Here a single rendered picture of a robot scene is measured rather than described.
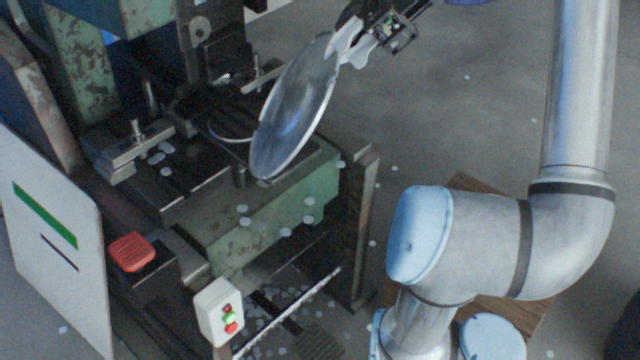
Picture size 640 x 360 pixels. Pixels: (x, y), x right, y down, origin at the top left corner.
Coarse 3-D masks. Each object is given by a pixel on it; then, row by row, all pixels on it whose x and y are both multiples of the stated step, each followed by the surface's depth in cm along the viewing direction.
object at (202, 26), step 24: (192, 0) 100; (216, 0) 104; (240, 0) 109; (192, 24) 102; (216, 24) 107; (240, 24) 109; (168, 48) 108; (192, 48) 106; (216, 48) 106; (240, 48) 110; (192, 72) 109; (216, 72) 110
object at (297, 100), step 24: (288, 72) 115; (312, 72) 104; (336, 72) 94; (288, 96) 107; (312, 96) 99; (288, 120) 102; (312, 120) 94; (264, 144) 110; (288, 144) 99; (264, 168) 104
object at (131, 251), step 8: (128, 232) 102; (136, 232) 103; (120, 240) 101; (128, 240) 101; (136, 240) 101; (144, 240) 101; (112, 248) 100; (120, 248) 100; (128, 248) 100; (136, 248) 100; (144, 248) 100; (152, 248) 100; (112, 256) 99; (120, 256) 99; (128, 256) 99; (136, 256) 99; (144, 256) 99; (152, 256) 100; (120, 264) 98; (128, 264) 98; (136, 264) 98; (144, 264) 99
